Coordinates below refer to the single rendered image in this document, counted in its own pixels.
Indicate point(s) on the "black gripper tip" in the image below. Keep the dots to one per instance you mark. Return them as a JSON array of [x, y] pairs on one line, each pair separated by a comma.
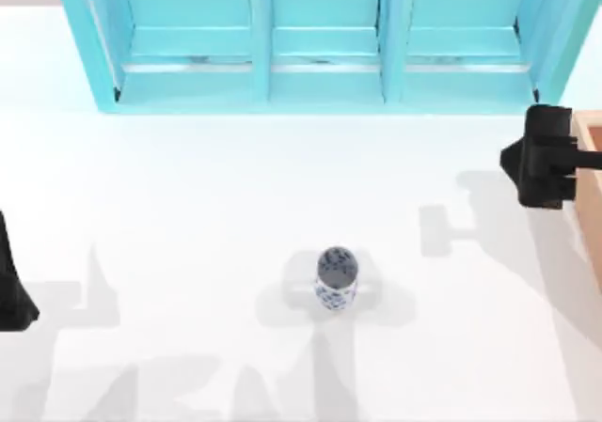
[[11, 295]]

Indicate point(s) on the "blue and white patterned cup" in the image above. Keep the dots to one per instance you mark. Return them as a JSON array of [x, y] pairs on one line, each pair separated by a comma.
[[335, 295]]

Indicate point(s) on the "light blue rack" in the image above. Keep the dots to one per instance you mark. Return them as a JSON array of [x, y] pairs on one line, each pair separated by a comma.
[[324, 41]]

